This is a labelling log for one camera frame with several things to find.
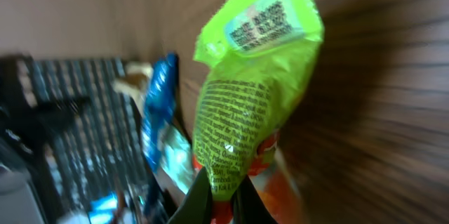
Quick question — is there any beige mushroom snack bag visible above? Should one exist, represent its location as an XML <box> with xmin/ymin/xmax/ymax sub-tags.
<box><xmin>112</xmin><ymin>62</ymin><xmax>154</xmax><ymax>115</ymax></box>

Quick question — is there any grey plastic shopping basket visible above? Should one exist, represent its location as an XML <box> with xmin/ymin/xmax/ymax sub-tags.
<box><xmin>1</xmin><ymin>55</ymin><xmax>151</xmax><ymax>223</ymax></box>

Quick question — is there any green gummy candy bag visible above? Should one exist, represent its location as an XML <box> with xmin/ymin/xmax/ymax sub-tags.
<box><xmin>193</xmin><ymin>0</ymin><xmax>324</xmax><ymax>223</ymax></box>

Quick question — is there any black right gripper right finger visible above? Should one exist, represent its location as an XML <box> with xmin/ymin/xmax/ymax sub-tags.
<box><xmin>231</xmin><ymin>176</ymin><xmax>277</xmax><ymax>224</ymax></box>

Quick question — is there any teal snack packet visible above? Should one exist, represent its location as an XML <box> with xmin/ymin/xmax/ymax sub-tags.
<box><xmin>160</xmin><ymin>126</ymin><xmax>194</xmax><ymax>194</ymax></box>

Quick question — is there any blue cookie packet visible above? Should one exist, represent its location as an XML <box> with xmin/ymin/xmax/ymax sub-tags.
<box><xmin>141</xmin><ymin>52</ymin><xmax>178</xmax><ymax>172</ymax></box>

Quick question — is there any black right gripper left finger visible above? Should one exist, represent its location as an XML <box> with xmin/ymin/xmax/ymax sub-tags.
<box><xmin>168</xmin><ymin>167</ymin><xmax>213</xmax><ymax>224</ymax></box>

